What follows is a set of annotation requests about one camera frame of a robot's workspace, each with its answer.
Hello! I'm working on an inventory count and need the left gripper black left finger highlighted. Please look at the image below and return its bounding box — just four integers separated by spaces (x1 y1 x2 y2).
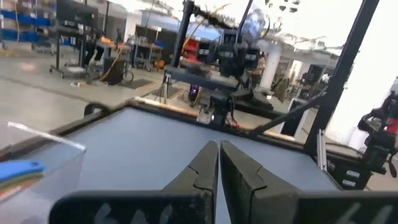
49 140 220 224

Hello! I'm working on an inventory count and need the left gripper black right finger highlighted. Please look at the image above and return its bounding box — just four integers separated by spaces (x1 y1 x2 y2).
220 141 398 224

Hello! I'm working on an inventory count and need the green measuring cup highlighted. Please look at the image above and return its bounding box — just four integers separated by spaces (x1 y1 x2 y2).
0 172 44 190

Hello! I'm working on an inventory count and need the blue measuring cup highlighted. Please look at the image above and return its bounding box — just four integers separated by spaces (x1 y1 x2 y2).
0 159 47 183

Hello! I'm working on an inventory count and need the orange measuring cup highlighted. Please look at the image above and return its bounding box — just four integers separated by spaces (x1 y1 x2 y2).
0 183 32 200

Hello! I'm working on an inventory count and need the clear plastic basket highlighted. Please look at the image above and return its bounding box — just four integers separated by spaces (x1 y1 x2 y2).
0 121 87 224

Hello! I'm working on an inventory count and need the black control box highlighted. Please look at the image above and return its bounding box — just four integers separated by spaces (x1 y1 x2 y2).
325 154 373 190

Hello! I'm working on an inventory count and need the black computer tower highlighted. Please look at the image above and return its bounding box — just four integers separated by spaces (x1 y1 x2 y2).
188 83 202 103

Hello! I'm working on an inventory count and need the black floor mat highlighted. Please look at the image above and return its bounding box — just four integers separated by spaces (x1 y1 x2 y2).
118 78 154 90

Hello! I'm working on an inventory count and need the white round pillar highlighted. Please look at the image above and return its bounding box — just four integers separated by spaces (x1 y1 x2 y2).
259 46 282 91

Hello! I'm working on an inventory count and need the black rolling cart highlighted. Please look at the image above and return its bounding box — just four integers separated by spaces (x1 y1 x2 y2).
49 0 100 78

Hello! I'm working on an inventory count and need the black table edge rail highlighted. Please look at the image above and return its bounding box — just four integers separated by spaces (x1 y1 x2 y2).
0 98 343 190

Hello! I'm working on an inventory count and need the black camera on tripod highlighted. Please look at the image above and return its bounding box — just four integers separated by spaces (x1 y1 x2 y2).
356 90 398 178

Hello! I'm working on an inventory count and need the black cable loop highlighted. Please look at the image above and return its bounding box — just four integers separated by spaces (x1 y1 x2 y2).
83 101 112 118

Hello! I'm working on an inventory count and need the black frame post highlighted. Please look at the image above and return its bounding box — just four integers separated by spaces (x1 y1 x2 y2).
303 0 381 156
170 0 195 68

